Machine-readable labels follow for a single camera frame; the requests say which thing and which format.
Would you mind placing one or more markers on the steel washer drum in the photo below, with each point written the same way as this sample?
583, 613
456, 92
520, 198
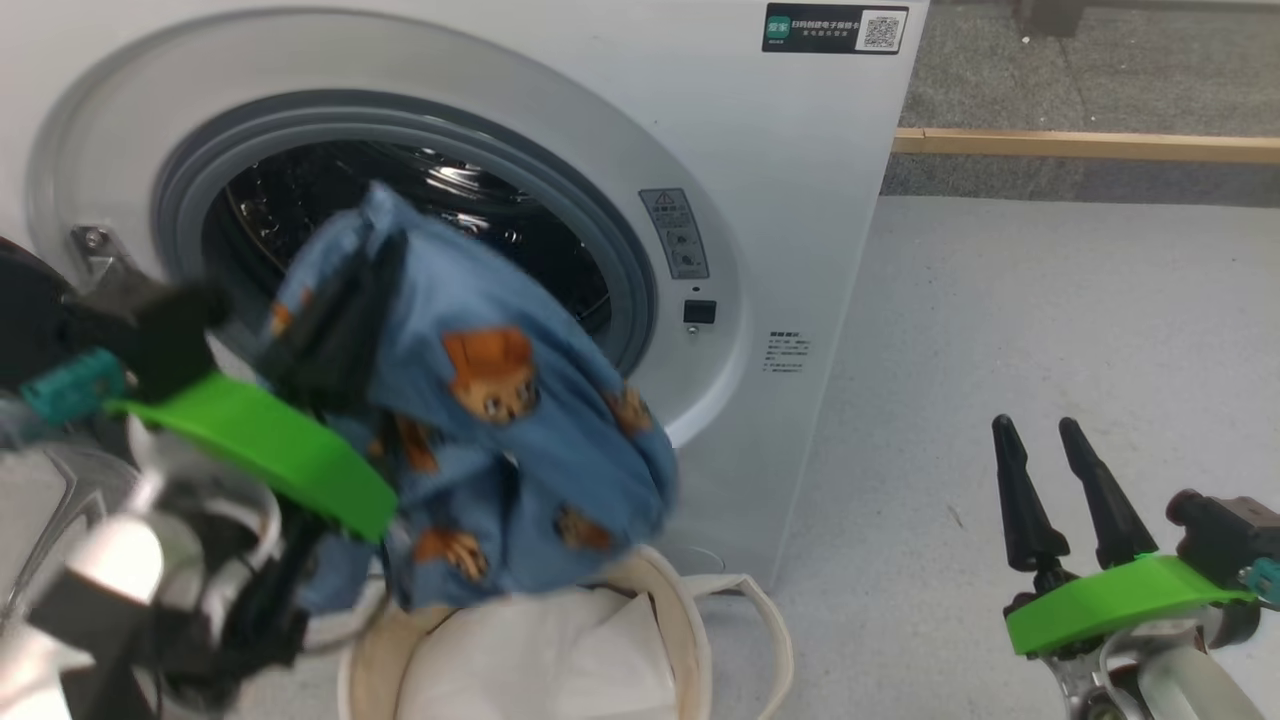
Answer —
480, 200

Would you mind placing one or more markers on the white cloth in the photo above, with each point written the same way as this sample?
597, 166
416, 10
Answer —
540, 660

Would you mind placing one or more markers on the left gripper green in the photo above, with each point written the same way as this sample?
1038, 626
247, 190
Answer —
270, 450

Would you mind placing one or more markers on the grey furniture base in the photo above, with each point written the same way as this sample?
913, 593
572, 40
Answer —
1050, 15

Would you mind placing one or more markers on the white front-load washing machine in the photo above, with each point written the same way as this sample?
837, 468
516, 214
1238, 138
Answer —
800, 180

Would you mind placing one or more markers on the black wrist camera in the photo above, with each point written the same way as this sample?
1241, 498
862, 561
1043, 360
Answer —
1220, 535
170, 330

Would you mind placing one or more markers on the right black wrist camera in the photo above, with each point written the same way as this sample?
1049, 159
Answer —
1220, 535

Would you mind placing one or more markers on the cream canvas laundry basket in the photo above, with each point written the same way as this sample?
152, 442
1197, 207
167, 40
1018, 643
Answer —
690, 640

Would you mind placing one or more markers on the black door latch socket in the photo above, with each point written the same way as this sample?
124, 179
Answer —
700, 312

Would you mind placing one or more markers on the grey warning sticker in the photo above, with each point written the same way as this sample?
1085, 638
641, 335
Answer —
675, 235

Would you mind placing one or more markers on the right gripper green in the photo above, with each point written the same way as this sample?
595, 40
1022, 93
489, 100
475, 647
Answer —
1110, 600

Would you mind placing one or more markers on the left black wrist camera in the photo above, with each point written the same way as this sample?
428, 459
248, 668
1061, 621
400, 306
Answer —
170, 330

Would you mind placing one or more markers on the grey rubber door seal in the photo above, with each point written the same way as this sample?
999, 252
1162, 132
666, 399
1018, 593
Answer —
400, 115

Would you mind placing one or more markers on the black QR code sticker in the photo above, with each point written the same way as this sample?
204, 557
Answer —
835, 28

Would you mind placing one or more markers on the blue cartoon print garment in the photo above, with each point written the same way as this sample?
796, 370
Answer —
480, 470

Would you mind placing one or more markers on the metal door hinge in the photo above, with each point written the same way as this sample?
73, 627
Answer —
100, 250

